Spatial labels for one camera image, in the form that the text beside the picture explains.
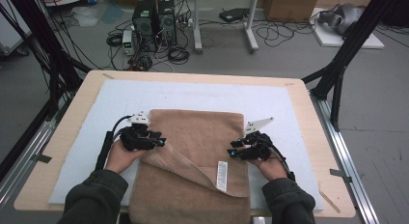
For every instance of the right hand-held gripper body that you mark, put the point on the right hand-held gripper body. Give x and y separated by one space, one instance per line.
257 146

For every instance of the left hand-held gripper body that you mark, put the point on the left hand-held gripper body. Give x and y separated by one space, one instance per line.
136 140

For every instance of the tan towel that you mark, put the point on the tan towel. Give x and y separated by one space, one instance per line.
193 134

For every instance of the person's left hand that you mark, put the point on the person's left hand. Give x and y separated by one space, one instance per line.
120 159

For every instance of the person's right hand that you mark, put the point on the person's right hand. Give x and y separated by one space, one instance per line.
271 169

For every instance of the white foam mat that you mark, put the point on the white foam mat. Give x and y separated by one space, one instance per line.
193 95

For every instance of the thin wooden stick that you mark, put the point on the thin wooden stick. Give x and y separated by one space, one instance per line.
329 201

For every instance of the white power supply unit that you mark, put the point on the white power supply unit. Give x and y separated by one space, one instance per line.
128 42

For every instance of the slim black computer tower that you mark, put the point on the slim black computer tower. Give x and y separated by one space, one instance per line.
167 22

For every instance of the large black computer tower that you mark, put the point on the large black computer tower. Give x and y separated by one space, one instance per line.
144 21

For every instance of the flat black device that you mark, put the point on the flat black device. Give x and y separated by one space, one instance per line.
233 14

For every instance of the white floor board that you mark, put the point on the white floor board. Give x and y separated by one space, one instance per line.
334 40

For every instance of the clear plastic sheet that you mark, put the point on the clear plastic sheet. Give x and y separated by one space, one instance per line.
85 17

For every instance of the black metal stand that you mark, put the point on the black metal stand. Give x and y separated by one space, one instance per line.
35 24
353 40

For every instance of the cardboard box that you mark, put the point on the cardboard box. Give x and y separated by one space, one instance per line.
289 6

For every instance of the round white table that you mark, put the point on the round white table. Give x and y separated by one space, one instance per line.
67 0

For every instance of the grey plastic shell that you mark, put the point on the grey plastic shell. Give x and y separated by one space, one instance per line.
347 16

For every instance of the grey corner bracket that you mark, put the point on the grey corner bracket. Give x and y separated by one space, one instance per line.
339 174

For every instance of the aluminium rail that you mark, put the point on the aluminium rail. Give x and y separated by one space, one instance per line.
32 146
347 166

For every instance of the black corner bracket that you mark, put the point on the black corner bracket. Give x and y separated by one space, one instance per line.
42 158

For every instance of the white desk frame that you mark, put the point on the white desk frame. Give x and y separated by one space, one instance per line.
251 24

